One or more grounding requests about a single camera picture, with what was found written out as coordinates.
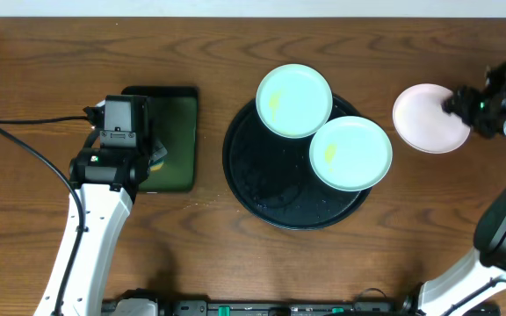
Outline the mint green plate with stain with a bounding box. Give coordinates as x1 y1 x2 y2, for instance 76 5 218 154
256 64 333 139

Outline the green and yellow sponge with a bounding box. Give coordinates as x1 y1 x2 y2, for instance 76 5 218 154
149 161 164 172

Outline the black rectangular water tray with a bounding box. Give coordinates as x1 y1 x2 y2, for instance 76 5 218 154
122 86 199 193

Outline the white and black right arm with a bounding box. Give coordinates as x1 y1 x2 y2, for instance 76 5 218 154
399 61 506 315

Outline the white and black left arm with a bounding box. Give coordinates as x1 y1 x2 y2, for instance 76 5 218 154
35 95 167 315

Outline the white round plate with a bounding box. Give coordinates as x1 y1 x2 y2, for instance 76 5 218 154
393 83 471 154

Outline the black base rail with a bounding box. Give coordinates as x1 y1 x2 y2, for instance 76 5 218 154
101 289 400 316

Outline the round black serving tray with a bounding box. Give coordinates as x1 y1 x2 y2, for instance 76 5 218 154
222 99 371 230

